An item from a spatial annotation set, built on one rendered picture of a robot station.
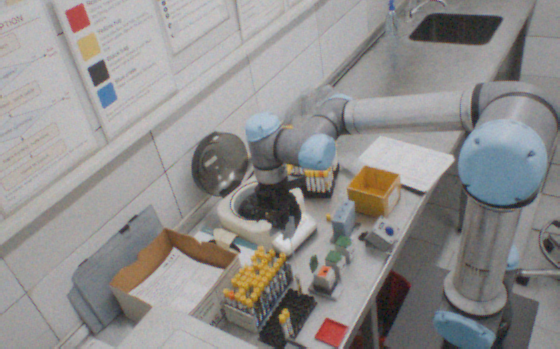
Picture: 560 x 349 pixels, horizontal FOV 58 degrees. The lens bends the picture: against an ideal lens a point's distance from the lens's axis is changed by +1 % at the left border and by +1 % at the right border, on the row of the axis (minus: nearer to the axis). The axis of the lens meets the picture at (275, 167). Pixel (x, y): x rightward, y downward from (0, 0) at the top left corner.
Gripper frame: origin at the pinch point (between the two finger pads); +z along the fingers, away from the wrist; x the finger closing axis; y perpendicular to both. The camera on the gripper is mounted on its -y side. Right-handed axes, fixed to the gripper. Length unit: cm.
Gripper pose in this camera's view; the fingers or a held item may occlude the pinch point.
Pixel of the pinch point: (289, 232)
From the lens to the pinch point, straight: 128.7
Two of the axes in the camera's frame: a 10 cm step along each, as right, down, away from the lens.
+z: 1.6, 7.9, 5.9
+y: -5.1, 5.7, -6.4
